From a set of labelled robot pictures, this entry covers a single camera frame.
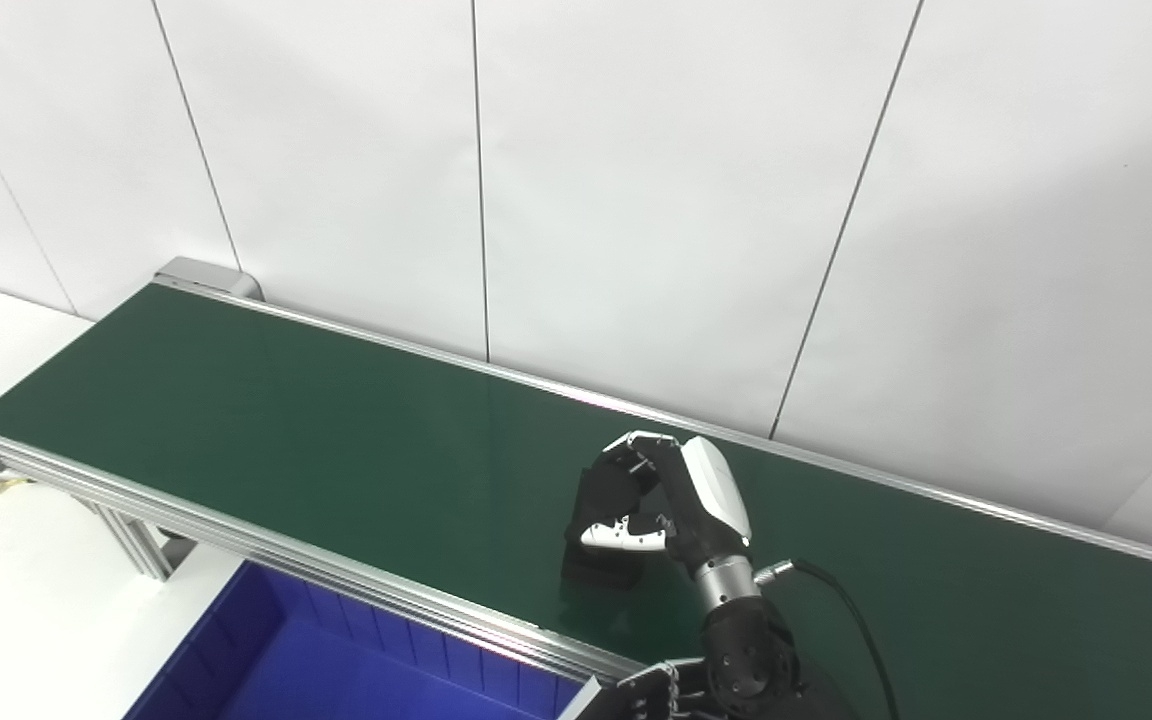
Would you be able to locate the green conveyor belt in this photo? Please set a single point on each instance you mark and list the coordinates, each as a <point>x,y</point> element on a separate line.
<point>336,440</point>

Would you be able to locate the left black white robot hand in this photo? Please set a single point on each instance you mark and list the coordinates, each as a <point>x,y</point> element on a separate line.
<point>646,695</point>

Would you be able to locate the aluminium conveyor leg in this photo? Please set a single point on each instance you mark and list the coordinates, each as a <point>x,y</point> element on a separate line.
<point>136,540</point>

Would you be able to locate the grey conveyor end housing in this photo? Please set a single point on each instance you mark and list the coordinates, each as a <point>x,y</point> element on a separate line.
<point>206,275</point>

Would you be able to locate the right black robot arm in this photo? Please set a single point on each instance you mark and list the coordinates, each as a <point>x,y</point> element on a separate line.
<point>751,650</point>

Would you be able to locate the black cylinder block part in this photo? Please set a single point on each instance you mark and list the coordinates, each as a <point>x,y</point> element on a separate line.
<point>606,495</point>

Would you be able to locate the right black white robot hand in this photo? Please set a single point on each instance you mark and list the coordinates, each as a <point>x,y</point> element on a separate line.
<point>706,500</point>

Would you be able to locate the blue plastic bin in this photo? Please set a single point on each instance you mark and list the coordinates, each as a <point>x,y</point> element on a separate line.
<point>336,670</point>

